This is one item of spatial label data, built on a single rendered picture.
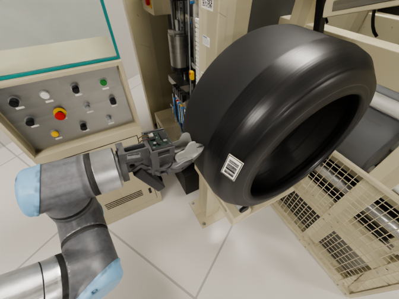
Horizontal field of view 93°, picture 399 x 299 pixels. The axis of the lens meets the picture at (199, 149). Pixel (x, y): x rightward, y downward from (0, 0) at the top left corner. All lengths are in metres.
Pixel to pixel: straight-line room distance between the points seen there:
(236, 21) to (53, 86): 0.79
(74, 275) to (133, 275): 1.27
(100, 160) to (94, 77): 0.68
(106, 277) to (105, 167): 0.20
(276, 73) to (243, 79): 0.07
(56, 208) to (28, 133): 0.79
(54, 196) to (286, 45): 0.55
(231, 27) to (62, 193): 0.65
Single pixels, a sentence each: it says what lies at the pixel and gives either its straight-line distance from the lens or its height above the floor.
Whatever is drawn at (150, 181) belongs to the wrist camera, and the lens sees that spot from 0.48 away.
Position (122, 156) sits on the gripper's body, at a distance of 0.40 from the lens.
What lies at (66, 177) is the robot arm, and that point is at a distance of 0.41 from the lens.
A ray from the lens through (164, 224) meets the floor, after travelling 1.75.
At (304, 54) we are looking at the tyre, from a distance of 0.48.
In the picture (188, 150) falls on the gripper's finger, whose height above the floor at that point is 1.27.
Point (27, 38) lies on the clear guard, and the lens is 0.98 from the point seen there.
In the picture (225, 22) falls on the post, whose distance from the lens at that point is 0.72.
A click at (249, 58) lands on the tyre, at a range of 0.50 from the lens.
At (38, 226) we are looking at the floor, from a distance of 2.19.
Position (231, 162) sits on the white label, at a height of 1.27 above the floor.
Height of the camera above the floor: 1.61
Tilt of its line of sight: 47 degrees down
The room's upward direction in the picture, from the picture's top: straight up
